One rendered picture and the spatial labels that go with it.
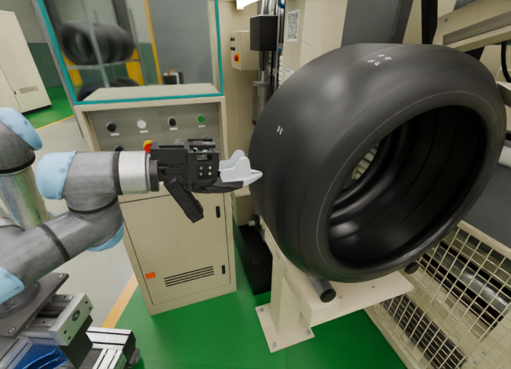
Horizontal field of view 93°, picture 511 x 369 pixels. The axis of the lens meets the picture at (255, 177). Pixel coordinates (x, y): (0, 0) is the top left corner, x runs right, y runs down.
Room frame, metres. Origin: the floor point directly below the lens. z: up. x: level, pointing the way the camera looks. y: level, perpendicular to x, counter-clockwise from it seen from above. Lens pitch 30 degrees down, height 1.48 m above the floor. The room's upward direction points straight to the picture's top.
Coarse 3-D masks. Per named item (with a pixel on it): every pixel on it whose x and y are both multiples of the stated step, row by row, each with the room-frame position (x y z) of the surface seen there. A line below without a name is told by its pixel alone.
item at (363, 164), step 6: (378, 144) 0.92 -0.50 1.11; (372, 150) 0.93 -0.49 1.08; (366, 156) 0.97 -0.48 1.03; (372, 156) 0.94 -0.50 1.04; (360, 162) 0.98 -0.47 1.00; (366, 162) 0.96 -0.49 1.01; (360, 168) 0.98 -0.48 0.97; (366, 168) 0.94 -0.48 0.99; (354, 174) 0.99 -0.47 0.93; (360, 174) 0.98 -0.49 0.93
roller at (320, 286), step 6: (306, 276) 0.46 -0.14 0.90; (312, 282) 0.43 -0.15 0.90; (318, 282) 0.42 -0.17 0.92; (324, 282) 0.42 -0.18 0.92; (318, 288) 0.41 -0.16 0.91; (324, 288) 0.40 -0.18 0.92; (330, 288) 0.40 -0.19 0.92; (318, 294) 0.40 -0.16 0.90; (324, 294) 0.39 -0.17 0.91; (330, 294) 0.39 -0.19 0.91; (324, 300) 0.38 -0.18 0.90; (330, 300) 0.39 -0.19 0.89
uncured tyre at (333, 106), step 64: (320, 64) 0.55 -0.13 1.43; (384, 64) 0.43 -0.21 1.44; (448, 64) 0.44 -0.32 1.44; (256, 128) 0.55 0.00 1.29; (320, 128) 0.39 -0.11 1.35; (384, 128) 0.38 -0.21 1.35; (448, 128) 0.64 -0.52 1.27; (256, 192) 0.48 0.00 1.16; (320, 192) 0.35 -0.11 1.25; (384, 192) 0.71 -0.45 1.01; (448, 192) 0.58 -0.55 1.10; (320, 256) 0.36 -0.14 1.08; (384, 256) 0.50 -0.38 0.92
